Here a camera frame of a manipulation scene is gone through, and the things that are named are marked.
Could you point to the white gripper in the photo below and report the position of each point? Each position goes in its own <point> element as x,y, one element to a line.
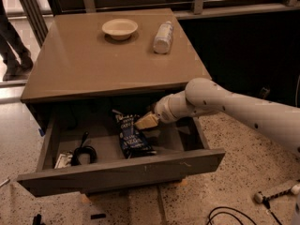
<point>163,111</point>

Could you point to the blue chip bag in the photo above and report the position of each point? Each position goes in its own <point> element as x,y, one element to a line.
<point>132,141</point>

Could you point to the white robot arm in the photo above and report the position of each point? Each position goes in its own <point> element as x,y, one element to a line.
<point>278,122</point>

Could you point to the open grey top drawer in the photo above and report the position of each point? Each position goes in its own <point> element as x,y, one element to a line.
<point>180,150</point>

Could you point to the grey-brown drawer cabinet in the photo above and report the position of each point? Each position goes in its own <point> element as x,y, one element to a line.
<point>77,60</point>

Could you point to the white packet in drawer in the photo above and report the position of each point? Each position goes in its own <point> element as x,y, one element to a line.
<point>63,161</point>

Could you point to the white bowl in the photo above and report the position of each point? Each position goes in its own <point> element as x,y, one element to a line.
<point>119,29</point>

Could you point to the black tape on floor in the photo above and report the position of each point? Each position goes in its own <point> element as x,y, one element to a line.
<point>98,216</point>

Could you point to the white power strip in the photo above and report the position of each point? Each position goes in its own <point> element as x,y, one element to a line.
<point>291,187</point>

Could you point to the person's legs and shoes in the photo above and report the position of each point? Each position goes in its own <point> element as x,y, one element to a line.
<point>15,55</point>

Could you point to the small black floor object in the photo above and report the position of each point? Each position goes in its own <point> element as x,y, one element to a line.
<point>37,220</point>

